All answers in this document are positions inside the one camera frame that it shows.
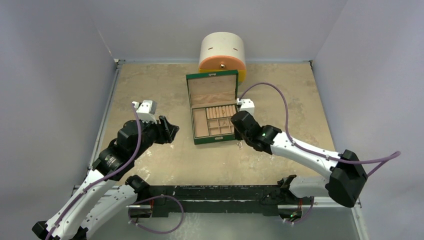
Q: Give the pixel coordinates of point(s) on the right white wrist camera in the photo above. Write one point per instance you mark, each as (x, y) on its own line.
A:
(245, 104)

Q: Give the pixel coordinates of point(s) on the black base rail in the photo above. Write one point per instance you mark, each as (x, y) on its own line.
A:
(268, 200)

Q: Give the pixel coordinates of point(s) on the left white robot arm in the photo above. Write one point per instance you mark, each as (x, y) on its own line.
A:
(132, 140)

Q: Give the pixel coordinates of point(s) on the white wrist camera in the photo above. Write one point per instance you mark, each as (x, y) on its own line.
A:
(146, 111)
(245, 104)

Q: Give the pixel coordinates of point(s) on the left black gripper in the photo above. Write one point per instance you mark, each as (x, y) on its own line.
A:
(167, 132)

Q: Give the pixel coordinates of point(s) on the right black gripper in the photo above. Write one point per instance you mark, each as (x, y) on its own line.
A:
(240, 122)

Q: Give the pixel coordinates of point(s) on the green jewelry tray insert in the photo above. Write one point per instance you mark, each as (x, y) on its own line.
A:
(208, 121)

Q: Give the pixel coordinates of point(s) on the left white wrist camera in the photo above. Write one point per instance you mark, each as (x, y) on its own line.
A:
(146, 111)

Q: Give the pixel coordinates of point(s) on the white orange round drawer box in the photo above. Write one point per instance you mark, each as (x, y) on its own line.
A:
(223, 51)

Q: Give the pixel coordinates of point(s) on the green jewelry box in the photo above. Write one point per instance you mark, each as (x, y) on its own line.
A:
(212, 101)

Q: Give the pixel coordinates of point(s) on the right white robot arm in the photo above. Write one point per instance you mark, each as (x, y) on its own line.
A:
(341, 175)

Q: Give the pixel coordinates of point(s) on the aluminium frame rail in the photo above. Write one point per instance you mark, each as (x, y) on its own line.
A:
(105, 117)

